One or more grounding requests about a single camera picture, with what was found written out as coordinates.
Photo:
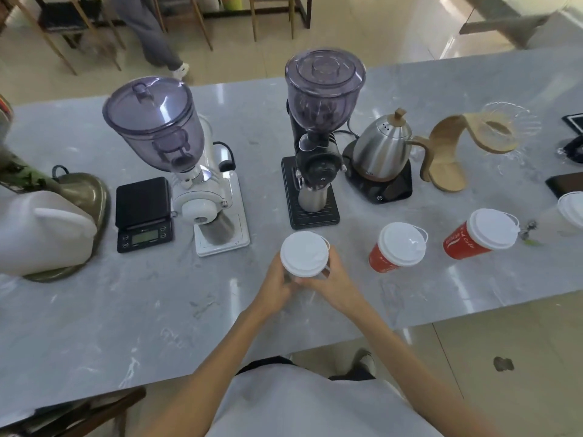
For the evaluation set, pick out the glass dripper with paper filter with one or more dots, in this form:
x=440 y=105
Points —
x=505 y=125

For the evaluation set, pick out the person's white shirt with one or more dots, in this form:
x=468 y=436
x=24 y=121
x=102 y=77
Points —
x=319 y=405

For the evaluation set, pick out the black round device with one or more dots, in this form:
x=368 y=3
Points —
x=573 y=149

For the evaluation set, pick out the wooden chair with black seat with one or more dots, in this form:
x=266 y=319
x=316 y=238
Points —
x=68 y=22

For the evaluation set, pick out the red paper cup white lid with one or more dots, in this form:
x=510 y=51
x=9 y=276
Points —
x=396 y=250
x=483 y=234

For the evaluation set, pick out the person's left hand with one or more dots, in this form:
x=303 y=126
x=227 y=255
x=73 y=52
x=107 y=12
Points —
x=268 y=291

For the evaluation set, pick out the black flat pad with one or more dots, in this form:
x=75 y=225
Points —
x=575 y=121

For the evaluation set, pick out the black digital scale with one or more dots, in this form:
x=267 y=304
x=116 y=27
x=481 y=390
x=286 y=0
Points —
x=143 y=213

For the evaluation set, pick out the dark brown tray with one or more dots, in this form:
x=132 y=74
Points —
x=567 y=182

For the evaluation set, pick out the white plastic jug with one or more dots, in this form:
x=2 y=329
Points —
x=41 y=234

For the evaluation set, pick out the person's right forearm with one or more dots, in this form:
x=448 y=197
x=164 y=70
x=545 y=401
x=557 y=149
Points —
x=410 y=368

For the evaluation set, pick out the stainless steel gooseneck kettle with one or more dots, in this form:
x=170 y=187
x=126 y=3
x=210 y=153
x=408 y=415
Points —
x=382 y=147

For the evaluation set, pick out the person's left thumb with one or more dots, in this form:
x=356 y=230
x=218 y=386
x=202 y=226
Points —
x=288 y=288

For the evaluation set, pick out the black kettle base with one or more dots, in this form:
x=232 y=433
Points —
x=380 y=188

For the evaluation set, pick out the curved wooden dripper stand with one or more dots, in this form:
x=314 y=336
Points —
x=446 y=150

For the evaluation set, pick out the person's right thumb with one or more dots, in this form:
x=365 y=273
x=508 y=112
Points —
x=310 y=286

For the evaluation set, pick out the translucent cup with white lid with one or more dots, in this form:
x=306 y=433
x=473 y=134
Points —
x=562 y=218

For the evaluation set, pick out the dark wooden chair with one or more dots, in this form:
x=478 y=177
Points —
x=86 y=411

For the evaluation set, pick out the wooden frame table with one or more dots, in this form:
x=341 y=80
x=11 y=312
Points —
x=273 y=11

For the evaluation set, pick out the person's left forearm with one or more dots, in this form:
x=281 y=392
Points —
x=214 y=368

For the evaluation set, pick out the black coffee grinder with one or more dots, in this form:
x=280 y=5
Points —
x=319 y=131

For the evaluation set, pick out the person's right hand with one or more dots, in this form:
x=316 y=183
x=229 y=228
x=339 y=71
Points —
x=339 y=291

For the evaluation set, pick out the small metal green object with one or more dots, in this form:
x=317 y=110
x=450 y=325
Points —
x=528 y=232

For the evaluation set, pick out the paper cup with white lid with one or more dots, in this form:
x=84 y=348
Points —
x=304 y=253

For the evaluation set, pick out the white coffee grinder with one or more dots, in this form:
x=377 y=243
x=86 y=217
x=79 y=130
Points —
x=182 y=145

